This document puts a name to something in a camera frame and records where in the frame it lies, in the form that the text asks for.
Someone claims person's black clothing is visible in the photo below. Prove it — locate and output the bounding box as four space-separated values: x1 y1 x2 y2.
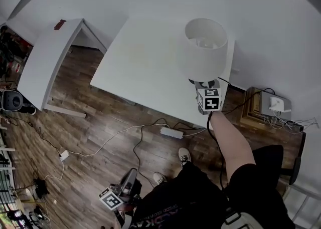
132 144 296 229

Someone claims black floor cable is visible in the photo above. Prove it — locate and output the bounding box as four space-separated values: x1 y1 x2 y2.
132 119 209 188

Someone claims grey box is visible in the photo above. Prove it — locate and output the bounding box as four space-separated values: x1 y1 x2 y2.
259 91 293 121

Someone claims black chair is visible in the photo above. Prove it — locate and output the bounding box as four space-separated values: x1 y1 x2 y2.
275 144 302 186

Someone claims wooden frame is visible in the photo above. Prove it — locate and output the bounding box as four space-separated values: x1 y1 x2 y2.
239 87 264 126

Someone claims person's right white shoe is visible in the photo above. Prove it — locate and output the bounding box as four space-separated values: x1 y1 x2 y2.
178 147 193 167

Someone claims person's right forearm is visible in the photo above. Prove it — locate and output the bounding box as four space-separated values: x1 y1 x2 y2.
209 110 257 184

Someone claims black lamp cord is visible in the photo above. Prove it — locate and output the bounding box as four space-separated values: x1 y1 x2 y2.
217 77 276 115

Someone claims person's left white shoe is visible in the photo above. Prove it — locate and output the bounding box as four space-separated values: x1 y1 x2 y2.
153 171 168 185

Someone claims white shade table lamp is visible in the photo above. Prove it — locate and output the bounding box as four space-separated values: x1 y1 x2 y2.
180 18 229 86

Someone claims white power strip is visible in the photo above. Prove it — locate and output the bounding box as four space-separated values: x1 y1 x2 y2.
160 126 184 139

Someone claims square white table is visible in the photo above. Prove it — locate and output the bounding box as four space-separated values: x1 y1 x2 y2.
89 17 236 131

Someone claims long white table surface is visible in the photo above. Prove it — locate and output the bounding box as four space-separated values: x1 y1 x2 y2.
16 18 109 119

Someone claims white railing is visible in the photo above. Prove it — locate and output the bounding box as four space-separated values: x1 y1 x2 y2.
282 182 321 229

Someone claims white shoulder bag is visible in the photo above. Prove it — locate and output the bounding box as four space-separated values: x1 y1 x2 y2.
224 207 262 229

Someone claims black round appliance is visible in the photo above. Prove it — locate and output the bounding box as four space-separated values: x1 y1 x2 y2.
0 89 37 115

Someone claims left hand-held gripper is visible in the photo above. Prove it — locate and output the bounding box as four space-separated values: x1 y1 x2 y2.
98 168 142 211

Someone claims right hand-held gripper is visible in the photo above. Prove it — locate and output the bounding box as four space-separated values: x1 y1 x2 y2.
194 79 224 116

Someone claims black floor clutter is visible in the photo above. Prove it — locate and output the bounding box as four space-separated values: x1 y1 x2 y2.
33 177 50 199

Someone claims person's white shoe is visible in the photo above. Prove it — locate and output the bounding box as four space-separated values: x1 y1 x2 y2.
153 171 168 185
178 147 193 167

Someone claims white wire rack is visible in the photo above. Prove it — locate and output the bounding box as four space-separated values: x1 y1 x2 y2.
0 120 17 207

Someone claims cluttered storage pile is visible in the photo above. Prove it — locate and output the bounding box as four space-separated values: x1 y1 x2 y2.
0 24 34 80

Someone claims small red object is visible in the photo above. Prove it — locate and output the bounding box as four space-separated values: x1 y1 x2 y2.
53 19 67 31

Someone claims white router device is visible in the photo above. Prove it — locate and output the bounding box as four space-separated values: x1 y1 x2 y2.
268 96 292 112

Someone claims white floor cable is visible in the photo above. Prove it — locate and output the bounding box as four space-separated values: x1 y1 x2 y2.
42 123 171 181

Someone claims person's left forearm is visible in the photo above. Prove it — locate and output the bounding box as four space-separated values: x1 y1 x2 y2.
114 202 136 229

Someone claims bundle of thin wires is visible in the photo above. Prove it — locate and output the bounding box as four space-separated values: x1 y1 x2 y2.
262 115 317 131

